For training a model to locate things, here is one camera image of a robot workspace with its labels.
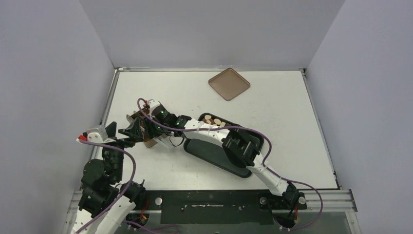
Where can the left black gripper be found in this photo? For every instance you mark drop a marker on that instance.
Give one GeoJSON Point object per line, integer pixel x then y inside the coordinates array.
{"type": "Point", "coordinates": [134, 131]}

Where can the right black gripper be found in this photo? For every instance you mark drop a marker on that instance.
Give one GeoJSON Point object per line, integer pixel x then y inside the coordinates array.
{"type": "Point", "coordinates": [141, 128]}

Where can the metal tongs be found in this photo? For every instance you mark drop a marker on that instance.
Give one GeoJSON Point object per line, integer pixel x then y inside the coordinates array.
{"type": "Point", "coordinates": [163, 140]}

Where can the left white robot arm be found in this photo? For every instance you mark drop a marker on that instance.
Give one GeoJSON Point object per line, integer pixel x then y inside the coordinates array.
{"type": "Point", "coordinates": [108, 190]}

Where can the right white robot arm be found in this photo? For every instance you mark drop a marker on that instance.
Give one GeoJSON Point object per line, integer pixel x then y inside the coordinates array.
{"type": "Point", "coordinates": [235, 141]}

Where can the gold chocolate box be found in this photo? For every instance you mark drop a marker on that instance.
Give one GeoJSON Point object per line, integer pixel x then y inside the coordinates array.
{"type": "Point", "coordinates": [149, 129]}

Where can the black plastic tray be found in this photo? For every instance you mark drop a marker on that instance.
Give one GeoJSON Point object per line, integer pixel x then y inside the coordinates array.
{"type": "Point", "coordinates": [214, 154]}

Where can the brown box lid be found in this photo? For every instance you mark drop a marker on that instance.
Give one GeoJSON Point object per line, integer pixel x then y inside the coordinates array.
{"type": "Point", "coordinates": [229, 84]}

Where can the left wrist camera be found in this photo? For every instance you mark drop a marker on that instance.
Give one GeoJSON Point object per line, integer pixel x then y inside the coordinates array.
{"type": "Point", "coordinates": [96, 135]}

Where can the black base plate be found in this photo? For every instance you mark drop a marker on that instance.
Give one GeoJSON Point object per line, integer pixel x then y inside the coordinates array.
{"type": "Point", "coordinates": [216, 206]}

